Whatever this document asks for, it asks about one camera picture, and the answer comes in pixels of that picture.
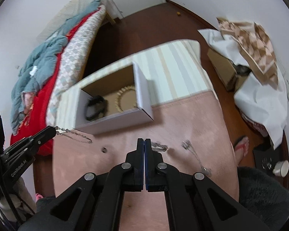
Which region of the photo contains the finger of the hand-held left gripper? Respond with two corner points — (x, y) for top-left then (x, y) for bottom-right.
(2, 126), (57, 164)

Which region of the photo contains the red patterned cloth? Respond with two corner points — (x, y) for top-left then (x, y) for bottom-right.
(241, 112), (271, 137)

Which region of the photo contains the black bracelet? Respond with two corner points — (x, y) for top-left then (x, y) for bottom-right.
(85, 96), (108, 121)

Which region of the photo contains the white cup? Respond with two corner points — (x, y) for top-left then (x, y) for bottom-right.
(273, 160), (289, 175)

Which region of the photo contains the person's foot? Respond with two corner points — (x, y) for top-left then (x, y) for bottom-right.
(235, 138), (248, 166)

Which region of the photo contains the black box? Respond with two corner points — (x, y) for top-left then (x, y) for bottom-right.
(253, 144), (284, 174)

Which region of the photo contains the grey fuzzy clothing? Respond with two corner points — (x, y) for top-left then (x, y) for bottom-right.
(237, 167), (289, 231)

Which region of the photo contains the black cable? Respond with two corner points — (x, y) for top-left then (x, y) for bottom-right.
(0, 157), (37, 225)

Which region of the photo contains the pink flip-flop sandal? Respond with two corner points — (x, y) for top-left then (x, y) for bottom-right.
(234, 135), (250, 167)

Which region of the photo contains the checkered mattress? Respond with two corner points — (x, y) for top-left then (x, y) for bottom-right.
(46, 4), (107, 126)

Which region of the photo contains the brown cardboard box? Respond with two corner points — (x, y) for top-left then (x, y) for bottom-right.
(207, 49), (252, 92)

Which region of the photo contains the white cloth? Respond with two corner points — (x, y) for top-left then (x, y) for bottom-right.
(198, 29), (288, 150)

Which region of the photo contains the pile of bedding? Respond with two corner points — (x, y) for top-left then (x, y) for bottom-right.
(10, 13), (104, 156)

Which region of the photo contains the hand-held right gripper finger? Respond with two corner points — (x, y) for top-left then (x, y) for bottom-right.
(19, 138), (144, 231)
(145, 138), (271, 231)

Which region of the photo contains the white cardboard box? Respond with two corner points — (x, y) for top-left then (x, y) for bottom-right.
(73, 61), (155, 135)

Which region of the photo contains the silver beaded necklace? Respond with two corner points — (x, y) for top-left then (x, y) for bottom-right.
(54, 126), (93, 144)

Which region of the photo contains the long silver necklace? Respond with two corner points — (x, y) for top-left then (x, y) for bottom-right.
(181, 140), (212, 176)

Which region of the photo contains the pink table cloth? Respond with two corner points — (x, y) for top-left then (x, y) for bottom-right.
(52, 90), (239, 231)

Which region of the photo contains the teal blanket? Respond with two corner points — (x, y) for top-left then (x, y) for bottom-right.
(11, 0), (102, 131)

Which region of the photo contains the gold pearl necklace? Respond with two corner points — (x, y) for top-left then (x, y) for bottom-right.
(116, 85), (137, 113)

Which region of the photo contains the striped table cloth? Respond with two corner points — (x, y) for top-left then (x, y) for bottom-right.
(56, 40), (219, 128)

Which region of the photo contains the brown checkered cloth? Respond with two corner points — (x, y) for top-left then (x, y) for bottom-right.
(216, 17), (279, 87)

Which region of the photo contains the short silver chain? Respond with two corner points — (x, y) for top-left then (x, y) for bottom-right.
(151, 141), (169, 153)

